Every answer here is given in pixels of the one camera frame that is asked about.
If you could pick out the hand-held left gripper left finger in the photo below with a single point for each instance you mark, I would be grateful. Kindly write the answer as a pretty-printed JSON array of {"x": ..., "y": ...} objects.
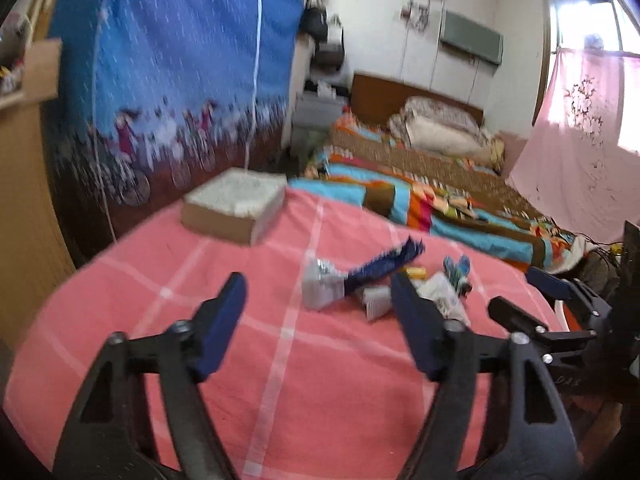
[{"x": 220, "y": 325}]

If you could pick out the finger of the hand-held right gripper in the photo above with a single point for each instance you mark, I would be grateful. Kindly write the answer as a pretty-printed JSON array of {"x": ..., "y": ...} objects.
[
  {"x": 550, "y": 285},
  {"x": 515, "y": 317}
]

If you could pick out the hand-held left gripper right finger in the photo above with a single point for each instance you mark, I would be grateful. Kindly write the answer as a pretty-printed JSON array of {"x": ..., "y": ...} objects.
[{"x": 417, "y": 330}]

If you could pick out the white green-printed wrapper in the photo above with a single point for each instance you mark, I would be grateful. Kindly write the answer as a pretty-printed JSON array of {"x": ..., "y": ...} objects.
[{"x": 442, "y": 295}]

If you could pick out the silver-white wrapper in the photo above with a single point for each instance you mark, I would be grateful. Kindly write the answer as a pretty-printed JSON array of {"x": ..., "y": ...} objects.
[{"x": 377, "y": 302}]

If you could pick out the small yellow packet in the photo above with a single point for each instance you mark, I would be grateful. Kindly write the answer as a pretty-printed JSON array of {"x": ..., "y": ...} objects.
[{"x": 416, "y": 272}]

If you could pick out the teal snack packet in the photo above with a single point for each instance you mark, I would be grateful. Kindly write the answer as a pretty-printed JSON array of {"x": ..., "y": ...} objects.
[{"x": 457, "y": 270}]

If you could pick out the dark blue silver-lined wrapper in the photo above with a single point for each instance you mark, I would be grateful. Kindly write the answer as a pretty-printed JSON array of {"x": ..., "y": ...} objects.
[{"x": 380, "y": 265}]

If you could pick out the pink plaid blanket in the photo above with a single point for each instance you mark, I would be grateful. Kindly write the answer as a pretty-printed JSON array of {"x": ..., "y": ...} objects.
[{"x": 300, "y": 370}]

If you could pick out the brown cardboard box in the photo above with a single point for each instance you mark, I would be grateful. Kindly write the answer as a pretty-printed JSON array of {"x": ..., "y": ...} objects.
[{"x": 230, "y": 200}]

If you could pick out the pink embroidered hanging sheet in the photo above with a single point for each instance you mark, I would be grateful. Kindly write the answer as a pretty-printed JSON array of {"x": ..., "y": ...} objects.
[{"x": 575, "y": 160}]

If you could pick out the pink pillow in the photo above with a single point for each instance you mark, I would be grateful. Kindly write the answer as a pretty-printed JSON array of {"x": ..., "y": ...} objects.
[{"x": 515, "y": 152}]

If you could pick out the colourful patterned bedspread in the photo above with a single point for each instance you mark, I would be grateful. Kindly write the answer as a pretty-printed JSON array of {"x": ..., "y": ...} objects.
[{"x": 390, "y": 195}]

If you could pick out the cream pillow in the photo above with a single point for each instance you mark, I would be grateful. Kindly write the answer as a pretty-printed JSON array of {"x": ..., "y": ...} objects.
[{"x": 440, "y": 135}]

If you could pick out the floral folded quilt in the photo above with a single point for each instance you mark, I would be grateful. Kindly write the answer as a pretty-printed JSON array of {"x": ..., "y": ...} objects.
[{"x": 430, "y": 107}]

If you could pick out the grey nightstand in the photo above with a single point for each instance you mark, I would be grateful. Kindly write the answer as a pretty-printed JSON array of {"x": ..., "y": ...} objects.
[{"x": 315, "y": 110}]

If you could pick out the light wooden cabinet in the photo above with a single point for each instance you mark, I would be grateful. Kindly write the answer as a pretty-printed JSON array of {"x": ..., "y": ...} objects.
[{"x": 30, "y": 185}]

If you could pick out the wooden headboard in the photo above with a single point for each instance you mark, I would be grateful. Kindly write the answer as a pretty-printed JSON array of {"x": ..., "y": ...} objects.
[{"x": 375, "y": 97}]

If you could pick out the dark cloth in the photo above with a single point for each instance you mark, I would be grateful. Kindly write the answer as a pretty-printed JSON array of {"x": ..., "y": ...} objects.
[{"x": 325, "y": 89}]

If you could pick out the blue dotted fabric wardrobe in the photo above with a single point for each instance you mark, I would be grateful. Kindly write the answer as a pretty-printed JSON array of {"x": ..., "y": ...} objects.
[{"x": 175, "y": 50}]

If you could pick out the barred window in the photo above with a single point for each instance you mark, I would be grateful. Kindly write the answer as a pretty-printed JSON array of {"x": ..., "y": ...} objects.
[{"x": 595, "y": 5}]

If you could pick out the black hanging bag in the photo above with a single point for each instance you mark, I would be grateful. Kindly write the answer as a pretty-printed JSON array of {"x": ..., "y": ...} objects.
[{"x": 315, "y": 22}]

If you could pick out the grey plush toy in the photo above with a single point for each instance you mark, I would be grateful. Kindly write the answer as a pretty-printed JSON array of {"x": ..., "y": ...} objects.
[{"x": 15, "y": 37}]

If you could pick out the wooden desk with black frame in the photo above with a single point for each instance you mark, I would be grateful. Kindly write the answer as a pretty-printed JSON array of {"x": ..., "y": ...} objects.
[{"x": 631, "y": 250}]

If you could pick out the grey-green wall panel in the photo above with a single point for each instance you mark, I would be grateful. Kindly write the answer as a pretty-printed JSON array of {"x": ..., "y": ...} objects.
[{"x": 470, "y": 37}]

